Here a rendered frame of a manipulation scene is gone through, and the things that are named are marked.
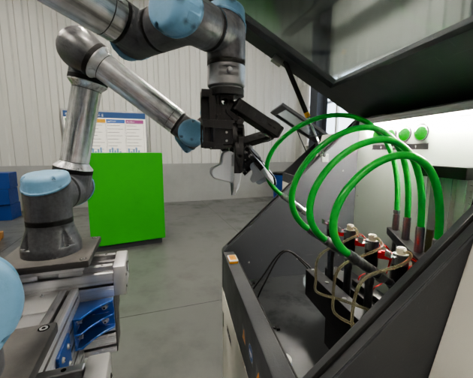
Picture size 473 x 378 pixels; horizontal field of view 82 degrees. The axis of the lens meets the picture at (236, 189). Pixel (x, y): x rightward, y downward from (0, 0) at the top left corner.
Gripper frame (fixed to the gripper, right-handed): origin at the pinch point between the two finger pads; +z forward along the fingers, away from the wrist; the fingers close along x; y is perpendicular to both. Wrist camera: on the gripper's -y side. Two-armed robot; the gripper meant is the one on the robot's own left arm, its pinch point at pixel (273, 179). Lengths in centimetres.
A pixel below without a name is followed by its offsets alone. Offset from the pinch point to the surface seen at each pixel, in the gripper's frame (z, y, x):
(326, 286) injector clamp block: 32.2, 6.2, 3.9
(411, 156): 20.3, -24.6, 24.5
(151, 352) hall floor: 14, 145, -72
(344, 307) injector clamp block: 36.9, 4.1, 11.8
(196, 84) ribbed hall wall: -463, 65, -477
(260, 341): 31.1, 19.1, 25.6
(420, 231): 33.4, -19.1, 7.7
